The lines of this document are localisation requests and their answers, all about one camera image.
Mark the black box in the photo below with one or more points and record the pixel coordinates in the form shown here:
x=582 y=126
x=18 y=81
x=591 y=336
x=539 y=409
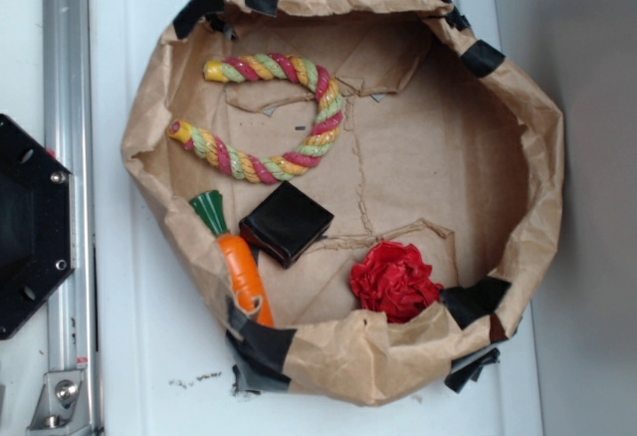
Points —
x=285 y=224

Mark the brown paper bag basket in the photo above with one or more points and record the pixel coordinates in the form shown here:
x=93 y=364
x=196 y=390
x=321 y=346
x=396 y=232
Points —
x=445 y=144

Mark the red crumpled paper flower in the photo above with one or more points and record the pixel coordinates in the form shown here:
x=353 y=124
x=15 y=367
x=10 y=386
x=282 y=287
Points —
x=394 y=279

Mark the orange toy carrot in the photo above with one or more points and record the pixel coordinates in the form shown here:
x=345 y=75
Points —
x=247 y=284

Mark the multicolour twisted rope toy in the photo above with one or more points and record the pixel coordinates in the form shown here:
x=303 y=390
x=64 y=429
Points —
x=271 y=170

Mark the aluminium frame rail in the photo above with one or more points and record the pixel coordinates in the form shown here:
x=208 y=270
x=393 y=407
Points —
x=72 y=310

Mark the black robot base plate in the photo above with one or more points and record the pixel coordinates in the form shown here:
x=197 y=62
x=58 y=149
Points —
x=35 y=226

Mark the metal corner bracket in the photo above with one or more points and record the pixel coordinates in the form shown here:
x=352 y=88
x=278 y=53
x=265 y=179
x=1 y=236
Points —
x=63 y=406

